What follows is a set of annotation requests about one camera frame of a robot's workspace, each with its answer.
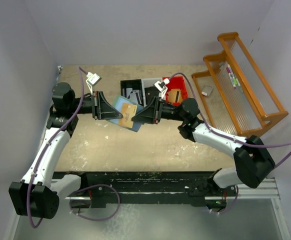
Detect purple marker pen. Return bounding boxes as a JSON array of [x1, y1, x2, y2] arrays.
[[226, 64, 237, 89]]

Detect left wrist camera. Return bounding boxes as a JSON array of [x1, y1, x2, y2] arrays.
[[85, 72, 102, 94]]

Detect black plastic bin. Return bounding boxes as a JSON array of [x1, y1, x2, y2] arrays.
[[120, 79, 145, 106]]

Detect wooden tiered rack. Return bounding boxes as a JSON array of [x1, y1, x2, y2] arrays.
[[191, 32, 289, 138]]

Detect small grey box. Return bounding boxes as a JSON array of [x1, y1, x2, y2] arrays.
[[201, 85, 213, 97]]

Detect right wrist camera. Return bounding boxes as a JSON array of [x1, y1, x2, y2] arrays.
[[153, 78, 170, 101]]

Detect white plastic bin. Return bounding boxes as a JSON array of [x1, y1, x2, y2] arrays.
[[141, 77, 163, 107]]

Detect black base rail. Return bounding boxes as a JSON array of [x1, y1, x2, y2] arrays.
[[52, 170, 239, 208]]

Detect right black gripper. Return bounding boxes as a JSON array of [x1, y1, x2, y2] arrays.
[[131, 95, 187, 124]]

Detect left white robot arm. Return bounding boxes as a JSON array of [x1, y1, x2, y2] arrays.
[[8, 82, 123, 228]]

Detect red plastic bin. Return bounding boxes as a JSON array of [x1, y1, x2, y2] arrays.
[[165, 76, 188, 106]]

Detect green marker pen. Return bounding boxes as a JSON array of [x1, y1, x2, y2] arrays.
[[232, 77, 243, 93]]

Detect grey cards in bin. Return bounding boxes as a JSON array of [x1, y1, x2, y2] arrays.
[[125, 87, 142, 105]]

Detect black wallet in bin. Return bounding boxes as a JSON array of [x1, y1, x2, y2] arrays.
[[144, 86, 160, 102]]

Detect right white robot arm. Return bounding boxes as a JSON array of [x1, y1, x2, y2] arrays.
[[131, 97, 275, 196]]

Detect orange packets in bin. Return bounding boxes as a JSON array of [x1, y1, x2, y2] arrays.
[[167, 88, 183, 103]]

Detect gold embossed credit card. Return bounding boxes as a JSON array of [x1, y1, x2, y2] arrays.
[[118, 102, 138, 129]]

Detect green leather card holder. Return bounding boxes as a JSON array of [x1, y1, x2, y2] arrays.
[[108, 95, 144, 132]]

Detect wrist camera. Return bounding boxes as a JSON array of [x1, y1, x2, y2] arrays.
[[85, 72, 102, 94], [153, 78, 170, 101]]

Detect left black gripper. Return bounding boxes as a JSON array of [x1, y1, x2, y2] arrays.
[[68, 90, 122, 120]]

